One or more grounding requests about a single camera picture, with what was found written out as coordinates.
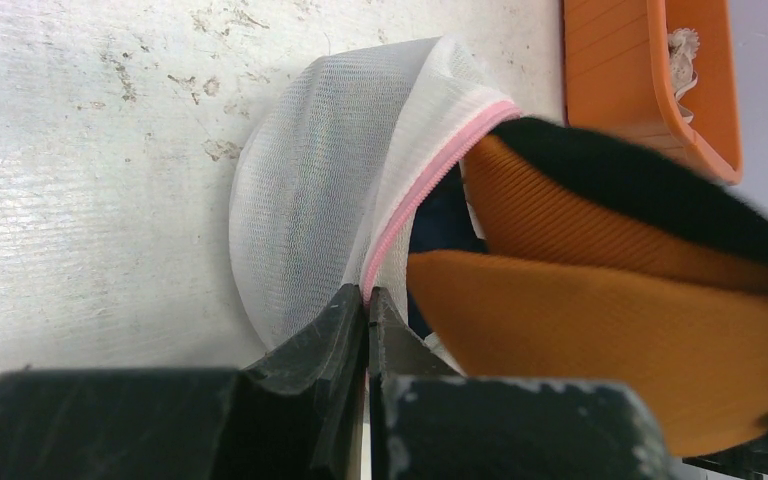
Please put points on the pink-trimmed mesh laundry bag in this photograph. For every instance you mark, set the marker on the pink-trimmed mesh laundry bag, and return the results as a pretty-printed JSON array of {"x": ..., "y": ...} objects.
[{"x": 327, "y": 187}]

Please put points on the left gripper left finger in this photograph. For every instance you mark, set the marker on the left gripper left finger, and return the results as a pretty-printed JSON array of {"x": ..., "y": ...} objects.
[{"x": 294, "y": 414}]

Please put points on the beige lace bra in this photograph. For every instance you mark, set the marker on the beige lace bra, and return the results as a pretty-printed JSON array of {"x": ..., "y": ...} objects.
[{"x": 683, "y": 45}]

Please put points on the orange and black bra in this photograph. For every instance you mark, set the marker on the orange and black bra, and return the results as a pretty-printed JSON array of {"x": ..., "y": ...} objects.
[{"x": 606, "y": 260}]

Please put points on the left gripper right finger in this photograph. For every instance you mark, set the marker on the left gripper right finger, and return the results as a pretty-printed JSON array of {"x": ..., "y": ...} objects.
[{"x": 430, "y": 422}]

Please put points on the orange plastic bin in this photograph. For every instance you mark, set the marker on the orange plastic bin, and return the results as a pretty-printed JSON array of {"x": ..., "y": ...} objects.
[{"x": 617, "y": 79}]

